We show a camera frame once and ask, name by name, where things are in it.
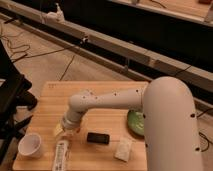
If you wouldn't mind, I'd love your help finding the black floor cable left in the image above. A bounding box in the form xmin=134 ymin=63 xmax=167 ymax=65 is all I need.
xmin=0 ymin=24 xmax=88 ymax=82

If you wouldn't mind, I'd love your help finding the white paper cup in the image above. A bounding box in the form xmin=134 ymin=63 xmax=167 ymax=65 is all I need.
xmin=18 ymin=133 xmax=43 ymax=158

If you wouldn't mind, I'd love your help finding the white lotion bottle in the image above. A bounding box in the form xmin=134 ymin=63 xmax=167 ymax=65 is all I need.
xmin=52 ymin=135 xmax=69 ymax=171

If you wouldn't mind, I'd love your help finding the black floor cable right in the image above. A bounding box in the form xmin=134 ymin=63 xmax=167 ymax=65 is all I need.
xmin=196 ymin=108 xmax=213 ymax=154

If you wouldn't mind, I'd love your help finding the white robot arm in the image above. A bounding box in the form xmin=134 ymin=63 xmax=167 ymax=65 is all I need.
xmin=60 ymin=76 xmax=204 ymax=171

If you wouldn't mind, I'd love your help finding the white object on rail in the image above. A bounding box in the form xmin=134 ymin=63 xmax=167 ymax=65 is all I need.
xmin=46 ymin=4 xmax=65 ymax=22

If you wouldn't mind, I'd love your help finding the black floor cable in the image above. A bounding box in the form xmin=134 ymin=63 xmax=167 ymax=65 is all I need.
xmin=0 ymin=24 xmax=88 ymax=82
xmin=196 ymin=108 xmax=213 ymax=154

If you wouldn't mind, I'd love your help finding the black chair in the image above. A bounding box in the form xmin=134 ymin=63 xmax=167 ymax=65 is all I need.
xmin=0 ymin=41 xmax=37 ymax=165

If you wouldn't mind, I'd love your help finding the black rectangular block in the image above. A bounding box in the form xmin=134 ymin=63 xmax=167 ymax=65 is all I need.
xmin=87 ymin=132 xmax=110 ymax=144

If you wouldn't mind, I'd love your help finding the grey metal rail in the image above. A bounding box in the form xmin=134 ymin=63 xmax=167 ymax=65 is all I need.
xmin=0 ymin=0 xmax=213 ymax=91

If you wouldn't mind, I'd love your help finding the wooden table board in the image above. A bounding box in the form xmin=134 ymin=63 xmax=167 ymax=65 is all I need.
xmin=13 ymin=81 xmax=147 ymax=171

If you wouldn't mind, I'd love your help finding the green bowl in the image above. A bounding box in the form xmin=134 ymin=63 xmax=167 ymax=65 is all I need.
xmin=127 ymin=110 xmax=144 ymax=136

